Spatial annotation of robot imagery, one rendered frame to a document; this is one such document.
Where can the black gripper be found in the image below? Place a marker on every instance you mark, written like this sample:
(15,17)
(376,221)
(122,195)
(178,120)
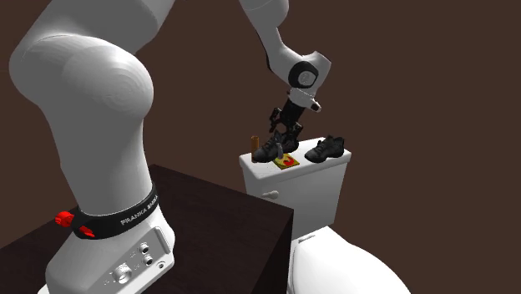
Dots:
(291,111)

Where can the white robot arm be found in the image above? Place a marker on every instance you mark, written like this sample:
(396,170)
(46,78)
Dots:
(93,134)

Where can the black sneaker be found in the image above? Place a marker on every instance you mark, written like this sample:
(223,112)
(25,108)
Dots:
(325,149)
(272,148)

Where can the yellow and red flat card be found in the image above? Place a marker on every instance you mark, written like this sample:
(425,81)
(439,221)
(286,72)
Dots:
(287,162)

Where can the brown cylinder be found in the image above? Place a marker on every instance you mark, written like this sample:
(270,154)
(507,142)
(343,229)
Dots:
(254,148)

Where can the white toilet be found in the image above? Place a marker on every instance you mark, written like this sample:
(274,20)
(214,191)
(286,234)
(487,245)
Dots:
(313,195)

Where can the dark wood robot stand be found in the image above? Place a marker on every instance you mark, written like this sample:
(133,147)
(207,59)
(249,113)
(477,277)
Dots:
(228,228)

